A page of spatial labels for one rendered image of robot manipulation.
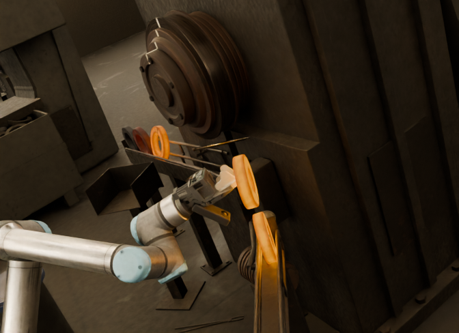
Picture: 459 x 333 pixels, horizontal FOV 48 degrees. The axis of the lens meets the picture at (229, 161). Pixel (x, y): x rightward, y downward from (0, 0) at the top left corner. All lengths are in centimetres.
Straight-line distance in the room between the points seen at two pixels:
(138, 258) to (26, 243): 41
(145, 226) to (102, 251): 15
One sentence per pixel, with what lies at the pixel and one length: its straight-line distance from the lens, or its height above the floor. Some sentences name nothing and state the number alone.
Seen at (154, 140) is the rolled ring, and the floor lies 70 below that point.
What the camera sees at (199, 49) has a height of 123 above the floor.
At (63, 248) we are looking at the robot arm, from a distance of 155.
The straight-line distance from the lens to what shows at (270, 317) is 138.
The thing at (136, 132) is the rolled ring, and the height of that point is 75.
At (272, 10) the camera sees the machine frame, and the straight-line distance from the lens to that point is 153.
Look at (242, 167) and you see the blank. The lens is 141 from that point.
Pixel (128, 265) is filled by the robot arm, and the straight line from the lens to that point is 139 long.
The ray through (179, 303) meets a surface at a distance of 268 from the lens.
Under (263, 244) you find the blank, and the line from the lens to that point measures 150.
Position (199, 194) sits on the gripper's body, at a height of 92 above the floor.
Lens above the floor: 156
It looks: 24 degrees down
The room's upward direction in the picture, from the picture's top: 21 degrees counter-clockwise
